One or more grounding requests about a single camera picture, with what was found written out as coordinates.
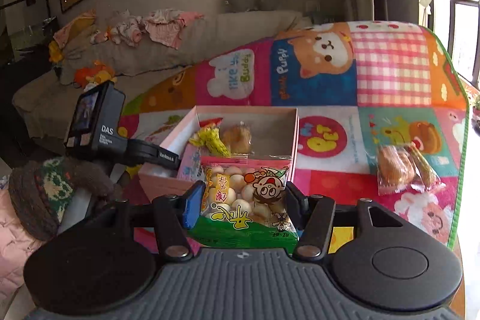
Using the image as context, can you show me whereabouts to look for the beige bed sheet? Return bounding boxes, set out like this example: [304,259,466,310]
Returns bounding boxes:
[12,67,183,140]

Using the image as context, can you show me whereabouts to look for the wrapped pastry on blanket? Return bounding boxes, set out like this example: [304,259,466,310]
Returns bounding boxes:
[377,145,416,195]

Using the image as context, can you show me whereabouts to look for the round pastry snack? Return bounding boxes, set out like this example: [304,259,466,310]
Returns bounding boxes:
[220,123,251,155]

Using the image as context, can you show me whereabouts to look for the red orange snack packet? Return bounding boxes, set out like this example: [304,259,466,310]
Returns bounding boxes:
[189,117,230,157]

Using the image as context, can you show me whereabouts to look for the yellow snack packet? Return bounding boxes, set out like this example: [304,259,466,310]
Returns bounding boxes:
[404,143,446,193]

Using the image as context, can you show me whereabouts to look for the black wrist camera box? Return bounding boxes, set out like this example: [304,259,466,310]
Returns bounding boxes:
[64,80,128,161]

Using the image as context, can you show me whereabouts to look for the colourful cartoon patchwork blanket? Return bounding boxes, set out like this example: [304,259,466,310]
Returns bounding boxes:
[119,21,470,245]

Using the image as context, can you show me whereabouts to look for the egg biscuit snack bag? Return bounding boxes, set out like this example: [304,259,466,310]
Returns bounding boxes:
[188,158,299,253]

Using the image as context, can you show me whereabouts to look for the orange yellow plush toy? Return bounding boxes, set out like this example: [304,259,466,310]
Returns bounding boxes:
[74,60,117,88]

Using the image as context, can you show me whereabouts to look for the pink cardboard box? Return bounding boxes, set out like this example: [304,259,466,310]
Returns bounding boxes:
[139,106,299,200]

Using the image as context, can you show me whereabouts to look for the pink baby clothes pile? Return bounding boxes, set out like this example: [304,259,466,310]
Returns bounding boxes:
[89,9,204,49]

